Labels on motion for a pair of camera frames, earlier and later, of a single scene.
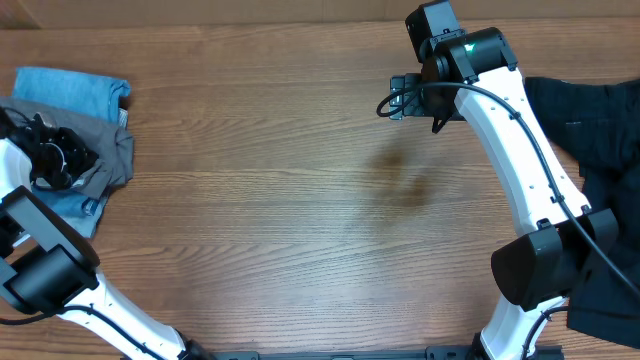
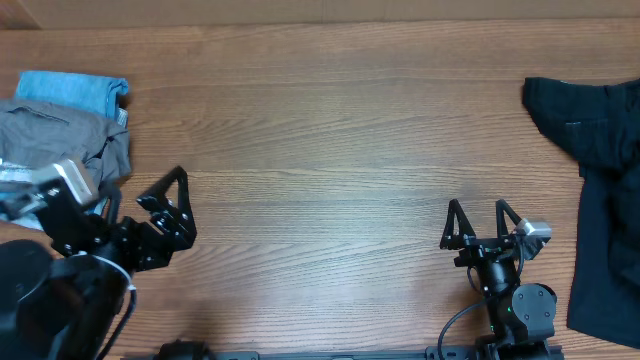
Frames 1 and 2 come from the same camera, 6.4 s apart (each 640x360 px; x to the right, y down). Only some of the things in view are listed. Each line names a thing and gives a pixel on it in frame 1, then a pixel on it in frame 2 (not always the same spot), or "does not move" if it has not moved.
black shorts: [599, 122] does not move
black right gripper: [400, 96] to [484, 248]
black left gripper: [82, 154] to [157, 199]
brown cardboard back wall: [122, 14] does not move
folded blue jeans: [95, 93] does not move
